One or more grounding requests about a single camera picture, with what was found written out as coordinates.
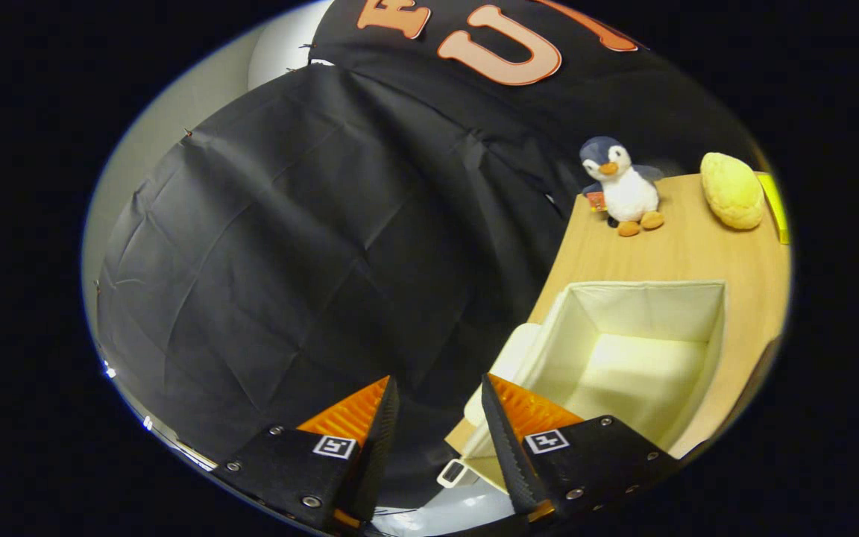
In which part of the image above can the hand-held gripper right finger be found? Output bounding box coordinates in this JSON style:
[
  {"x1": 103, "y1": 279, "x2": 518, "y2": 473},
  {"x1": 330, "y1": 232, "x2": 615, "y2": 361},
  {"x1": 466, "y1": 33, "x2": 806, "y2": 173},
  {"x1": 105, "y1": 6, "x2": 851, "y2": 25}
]
[{"x1": 480, "y1": 373, "x2": 680, "y2": 523}]

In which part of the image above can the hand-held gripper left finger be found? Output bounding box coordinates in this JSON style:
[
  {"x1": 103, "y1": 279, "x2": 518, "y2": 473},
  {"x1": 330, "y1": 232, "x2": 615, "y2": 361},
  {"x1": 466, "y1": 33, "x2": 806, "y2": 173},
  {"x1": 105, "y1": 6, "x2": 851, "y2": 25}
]
[{"x1": 213, "y1": 375, "x2": 400, "y2": 534}]

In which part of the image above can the beige fabric storage box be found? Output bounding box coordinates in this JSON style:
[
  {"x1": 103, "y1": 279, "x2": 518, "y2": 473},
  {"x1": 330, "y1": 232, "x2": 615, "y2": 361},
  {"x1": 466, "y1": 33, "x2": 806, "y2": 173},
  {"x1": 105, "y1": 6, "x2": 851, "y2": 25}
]
[{"x1": 437, "y1": 280, "x2": 729, "y2": 489}]

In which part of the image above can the black backdrop cloth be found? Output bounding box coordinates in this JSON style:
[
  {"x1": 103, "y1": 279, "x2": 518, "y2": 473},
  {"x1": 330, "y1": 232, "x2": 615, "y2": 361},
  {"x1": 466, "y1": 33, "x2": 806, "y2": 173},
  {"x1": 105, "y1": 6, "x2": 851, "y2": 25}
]
[{"x1": 94, "y1": 0, "x2": 766, "y2": 508}]

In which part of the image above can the penguin plush toy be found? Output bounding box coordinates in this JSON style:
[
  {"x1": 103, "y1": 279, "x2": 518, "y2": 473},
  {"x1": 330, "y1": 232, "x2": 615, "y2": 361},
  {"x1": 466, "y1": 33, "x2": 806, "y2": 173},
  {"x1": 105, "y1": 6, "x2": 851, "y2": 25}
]
[{"x1": 579, "y1": 136, "x2": 665, "y2": 238}]

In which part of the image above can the yellow bun plush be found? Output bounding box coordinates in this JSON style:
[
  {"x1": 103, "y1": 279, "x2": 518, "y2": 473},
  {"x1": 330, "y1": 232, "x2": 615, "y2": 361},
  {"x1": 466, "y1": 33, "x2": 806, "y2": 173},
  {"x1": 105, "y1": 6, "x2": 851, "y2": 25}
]
[{"x1": 700, "y1": 152, "x2": 766, "y2": 230}]

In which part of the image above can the yellow book red circle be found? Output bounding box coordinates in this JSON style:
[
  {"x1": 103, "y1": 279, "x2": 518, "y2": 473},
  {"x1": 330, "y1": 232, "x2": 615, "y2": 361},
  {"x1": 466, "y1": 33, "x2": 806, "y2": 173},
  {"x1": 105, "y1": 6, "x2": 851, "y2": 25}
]
[{"x1": 756, "y1": 173, "x2": 791, "y2": 245}]

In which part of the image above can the row of cloth clips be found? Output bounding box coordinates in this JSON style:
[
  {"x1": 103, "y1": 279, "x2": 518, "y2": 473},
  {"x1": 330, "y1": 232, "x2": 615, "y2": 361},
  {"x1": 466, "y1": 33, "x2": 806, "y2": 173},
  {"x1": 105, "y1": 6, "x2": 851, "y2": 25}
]
[{"x1": 180, "y1": 41, "x2": 318, "y2": 139}]

